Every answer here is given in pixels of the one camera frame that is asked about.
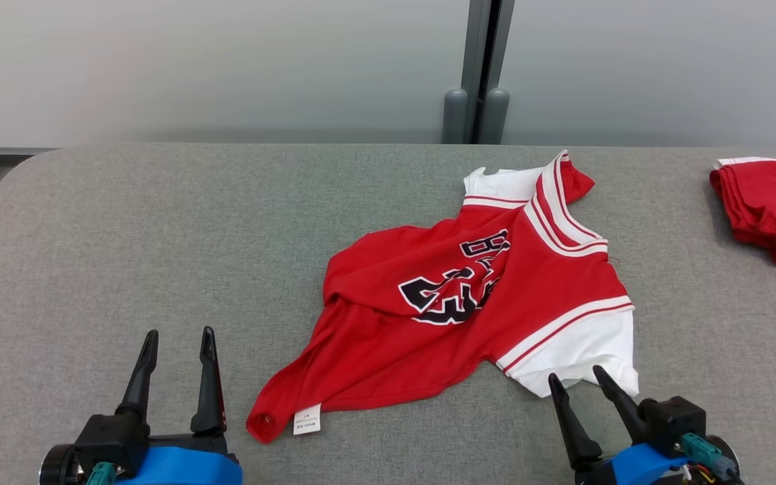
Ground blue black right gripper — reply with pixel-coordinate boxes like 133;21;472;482
548;364;744;485

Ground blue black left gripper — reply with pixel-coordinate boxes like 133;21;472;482
38;326;245;485

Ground red white basketball jersey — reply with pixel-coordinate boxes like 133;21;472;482
246;149;641;445

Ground red shorts with white trim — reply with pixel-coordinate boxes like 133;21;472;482
709;156;776;271

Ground black right cable, teal plug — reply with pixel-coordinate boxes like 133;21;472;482
680;432;746;485

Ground grey wall partition post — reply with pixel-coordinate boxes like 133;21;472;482
441;0;516;146

